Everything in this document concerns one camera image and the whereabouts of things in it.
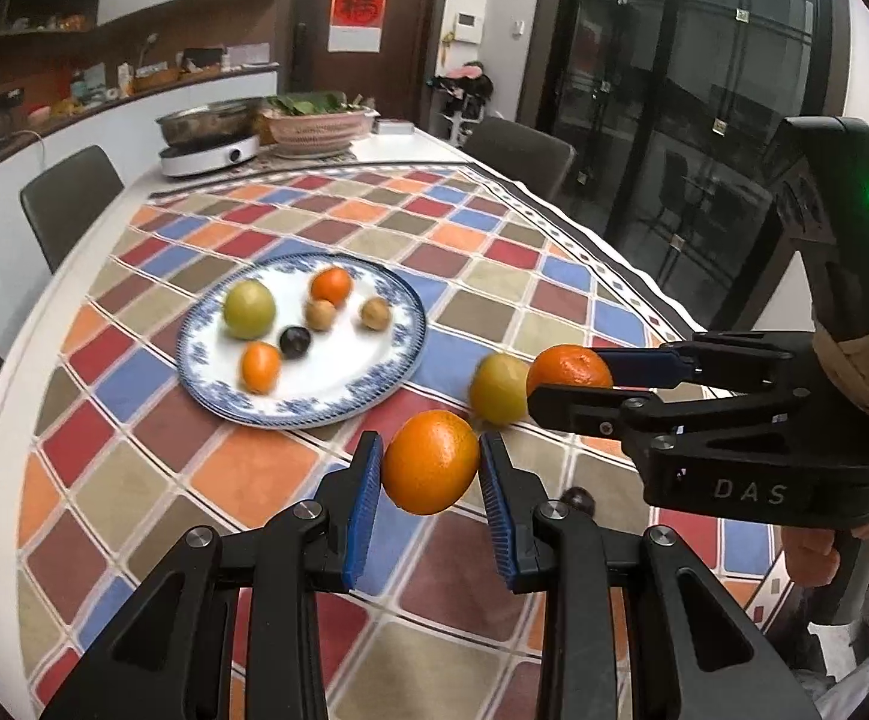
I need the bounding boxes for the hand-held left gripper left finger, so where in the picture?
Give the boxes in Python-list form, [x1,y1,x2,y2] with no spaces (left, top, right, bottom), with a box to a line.
[40,430,386,720]

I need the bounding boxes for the black child stroller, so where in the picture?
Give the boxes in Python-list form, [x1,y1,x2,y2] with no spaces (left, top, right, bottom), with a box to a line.
[426,64,495,145]

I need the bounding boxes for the person's right hand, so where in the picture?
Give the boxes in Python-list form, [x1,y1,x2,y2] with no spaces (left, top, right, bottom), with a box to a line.
[781,491,869,587]

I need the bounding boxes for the red and white wall calendar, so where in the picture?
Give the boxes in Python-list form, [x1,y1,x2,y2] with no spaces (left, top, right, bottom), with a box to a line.
[327,0,390,53]

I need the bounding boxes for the dark glass sliding doors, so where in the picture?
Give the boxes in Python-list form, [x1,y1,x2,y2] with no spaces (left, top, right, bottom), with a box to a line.
[531,0,851,316]

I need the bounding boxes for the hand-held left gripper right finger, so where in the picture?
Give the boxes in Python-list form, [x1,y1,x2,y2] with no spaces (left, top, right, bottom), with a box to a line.
[477,430,819,720]

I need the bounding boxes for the green leafy vegetables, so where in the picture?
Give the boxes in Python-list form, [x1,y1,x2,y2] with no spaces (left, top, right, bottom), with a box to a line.
[265,90,364,118]

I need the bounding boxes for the dark brown door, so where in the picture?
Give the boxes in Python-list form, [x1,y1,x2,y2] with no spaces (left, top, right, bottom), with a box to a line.
[280,0,454,132]

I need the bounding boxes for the blue rimmed white plate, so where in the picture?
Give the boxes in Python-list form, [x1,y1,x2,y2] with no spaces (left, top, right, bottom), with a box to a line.
[176,253,428,430]

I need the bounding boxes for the pink woven basket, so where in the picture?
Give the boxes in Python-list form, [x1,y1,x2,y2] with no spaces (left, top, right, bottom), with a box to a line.
[264,109,375,158]

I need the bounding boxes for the teal container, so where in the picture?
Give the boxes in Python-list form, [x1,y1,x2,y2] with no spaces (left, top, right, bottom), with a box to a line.
[70,67,106,103]

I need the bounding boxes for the green pear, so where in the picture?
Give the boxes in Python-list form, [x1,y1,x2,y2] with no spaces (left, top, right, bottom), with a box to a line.
[222,279,279,340]

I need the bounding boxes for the steel pot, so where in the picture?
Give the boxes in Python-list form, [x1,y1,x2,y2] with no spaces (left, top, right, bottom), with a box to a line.
[155,96,266,149]

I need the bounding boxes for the yellow-green citrus on table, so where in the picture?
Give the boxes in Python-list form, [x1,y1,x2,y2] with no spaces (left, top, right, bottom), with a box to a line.
[468,354,533,425]

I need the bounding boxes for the large orange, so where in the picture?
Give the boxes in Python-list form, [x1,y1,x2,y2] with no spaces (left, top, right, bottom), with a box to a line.
[526,345,615,400]
[381,410,482,517]

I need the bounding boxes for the white induction cooker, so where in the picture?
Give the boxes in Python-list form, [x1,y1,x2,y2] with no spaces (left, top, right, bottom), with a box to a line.
[158,133,261,179]

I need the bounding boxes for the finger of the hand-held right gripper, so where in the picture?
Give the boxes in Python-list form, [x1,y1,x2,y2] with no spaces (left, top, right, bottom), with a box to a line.
[528,382,811,441]
[591,328,811,392]

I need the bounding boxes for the small orange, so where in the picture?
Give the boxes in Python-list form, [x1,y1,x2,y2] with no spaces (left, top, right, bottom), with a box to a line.
[239,342,282,394]
[309,267,354,308]

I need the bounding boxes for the white lower cabinets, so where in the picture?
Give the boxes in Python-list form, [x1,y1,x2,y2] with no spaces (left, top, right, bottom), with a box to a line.
[0,67,281,316]

